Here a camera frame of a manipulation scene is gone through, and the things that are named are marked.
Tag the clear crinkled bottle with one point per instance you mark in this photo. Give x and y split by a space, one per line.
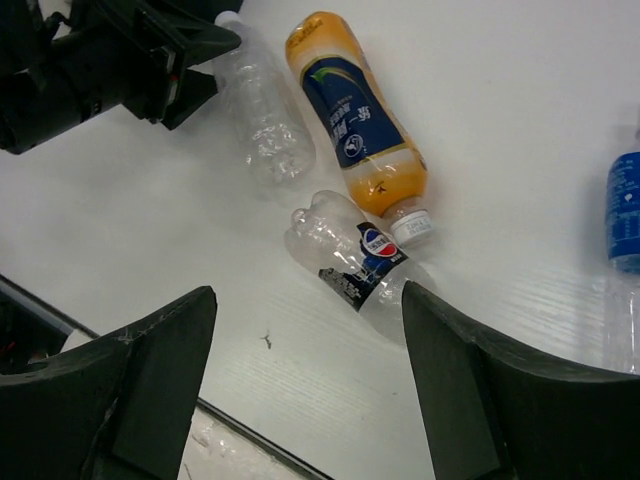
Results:
255 92

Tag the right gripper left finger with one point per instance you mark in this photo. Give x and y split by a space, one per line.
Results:
117 407

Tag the clear bottle black label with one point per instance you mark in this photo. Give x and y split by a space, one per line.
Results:
332 239

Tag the blue label water bottle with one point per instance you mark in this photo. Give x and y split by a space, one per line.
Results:
621 223

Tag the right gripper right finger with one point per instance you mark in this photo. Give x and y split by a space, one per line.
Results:
496 408

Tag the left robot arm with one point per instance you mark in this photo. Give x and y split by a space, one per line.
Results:
26 120

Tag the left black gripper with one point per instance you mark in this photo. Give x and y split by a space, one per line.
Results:
109 53

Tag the clear tape strip front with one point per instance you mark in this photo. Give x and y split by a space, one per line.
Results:
220 447

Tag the orange bottle blue label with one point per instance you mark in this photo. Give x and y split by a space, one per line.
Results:
385 174

